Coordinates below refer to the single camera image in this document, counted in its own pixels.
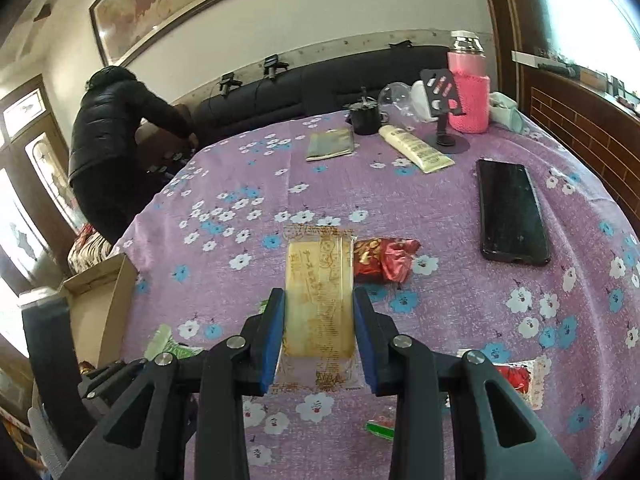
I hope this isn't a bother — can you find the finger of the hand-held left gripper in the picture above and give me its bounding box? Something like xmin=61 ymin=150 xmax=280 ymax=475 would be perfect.
xmin=77 ymin=359 xmax=156 ymax=391
xmin=82 ymin=375 xmax=128 ymax=413

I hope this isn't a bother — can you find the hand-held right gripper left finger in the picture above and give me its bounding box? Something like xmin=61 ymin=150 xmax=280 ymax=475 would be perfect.
xmin=57 ymin=287 xmax=286 ymax=480

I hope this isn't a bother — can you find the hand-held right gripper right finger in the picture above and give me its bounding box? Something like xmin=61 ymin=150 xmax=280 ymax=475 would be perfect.
xmin=352 ymin=287 xmax=583 ymax=480

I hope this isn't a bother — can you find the green and white snack packet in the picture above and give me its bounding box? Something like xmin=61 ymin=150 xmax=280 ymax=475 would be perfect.
xmin=144 ymin=324 xmax=203 ymax=361

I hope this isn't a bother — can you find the clear yellow cake packet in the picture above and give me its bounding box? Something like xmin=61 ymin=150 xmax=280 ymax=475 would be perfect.
xmin=267 ymin=225 xmax=368 ymax=393

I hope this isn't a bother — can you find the shallow cardboard box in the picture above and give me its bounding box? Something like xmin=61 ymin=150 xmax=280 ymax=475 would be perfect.
xmin=57 ymin=252 xmax=138 ymax=368

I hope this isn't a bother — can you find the small green candy packet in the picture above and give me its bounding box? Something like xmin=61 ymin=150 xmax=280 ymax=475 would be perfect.
xmin=365 ymin=412 xmax=398 ymax=441

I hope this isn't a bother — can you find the purple floral blanket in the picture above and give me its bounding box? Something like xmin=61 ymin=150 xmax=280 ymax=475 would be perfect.
xmin=107 ymin=110 xmax=640 ymax=480

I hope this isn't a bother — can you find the red and white snack packet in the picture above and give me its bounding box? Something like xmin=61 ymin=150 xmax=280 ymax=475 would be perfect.
xmin=457 ymin=355 xmax=553 ymax=411

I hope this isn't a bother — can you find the wooden glass door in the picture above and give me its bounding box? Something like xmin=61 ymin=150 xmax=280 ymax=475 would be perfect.
xmin=0 ymin=75 xmax=86 ymax=281

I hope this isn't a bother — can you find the black smartphone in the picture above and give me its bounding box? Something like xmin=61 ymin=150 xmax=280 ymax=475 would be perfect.
xmin=476 ymin=158 xmax=552 ymax=266

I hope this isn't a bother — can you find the green gold booklet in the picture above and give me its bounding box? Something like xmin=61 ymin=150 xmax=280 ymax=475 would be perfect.
xmin=306 ymin=127 xmax=356 ymax=162

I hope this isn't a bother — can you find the cream squeeze tube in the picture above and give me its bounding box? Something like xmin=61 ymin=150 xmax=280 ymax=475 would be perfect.
xmin=378 ymin=124 xmax=456 ymax=174

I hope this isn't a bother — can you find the white round jar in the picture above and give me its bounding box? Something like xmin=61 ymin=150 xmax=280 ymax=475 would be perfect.
xmin=411 ymin=80 xmax=451 ymax=122

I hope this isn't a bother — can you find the black sofa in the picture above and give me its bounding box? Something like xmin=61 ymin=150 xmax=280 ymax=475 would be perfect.
xmin=192 ymin=45 xmax=451 ymax=151

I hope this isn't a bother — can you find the black clip device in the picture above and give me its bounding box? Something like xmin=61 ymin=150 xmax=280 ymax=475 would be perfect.
xmin=263 ymin=54 xmax=290 ymax=80
xmin=218 ymin=72 xmax=243 ymax=97

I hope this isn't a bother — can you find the black phone stand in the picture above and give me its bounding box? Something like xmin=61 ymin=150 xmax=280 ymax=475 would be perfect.
xmin=419 ymin=67 xmax=472 ymax=155

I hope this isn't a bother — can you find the pink bottle with knit sleeve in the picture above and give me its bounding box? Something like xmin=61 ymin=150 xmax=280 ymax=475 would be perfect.
xmin=446 ymin=31 xmax=491 ymax=133

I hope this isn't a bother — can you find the framed wall painting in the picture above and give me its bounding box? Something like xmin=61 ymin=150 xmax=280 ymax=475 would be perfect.
xmin=89 ymin=0 xmax=301 ymax=66

